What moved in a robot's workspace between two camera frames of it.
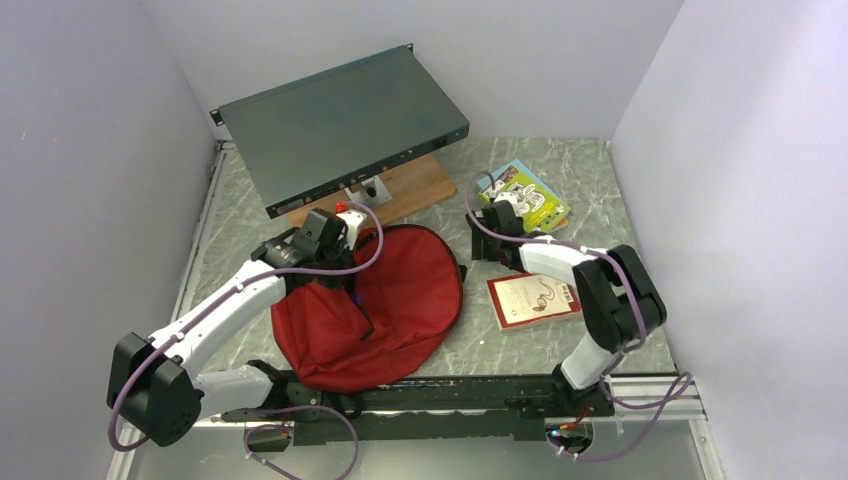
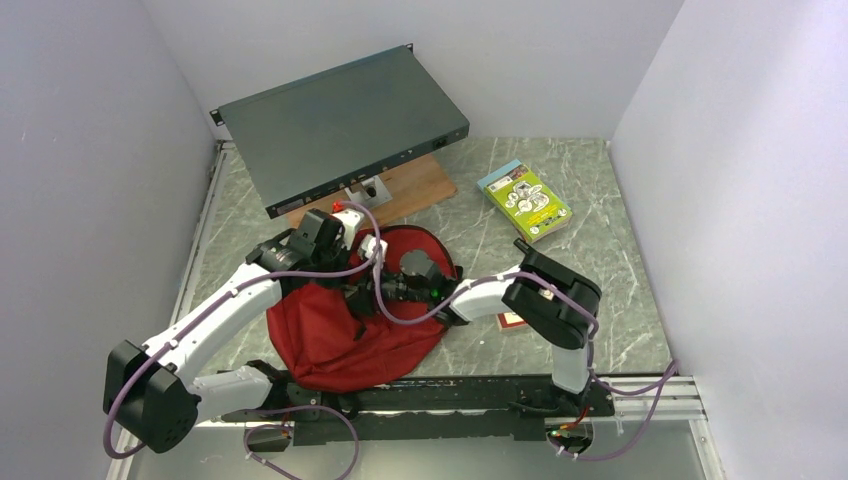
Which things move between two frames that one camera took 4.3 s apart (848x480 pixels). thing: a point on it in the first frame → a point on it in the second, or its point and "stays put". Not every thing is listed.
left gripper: [330, 282] stays put
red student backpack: [353, 337] stays put
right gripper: [481, 247] → [362, 292]
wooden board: [415, 185] stays put
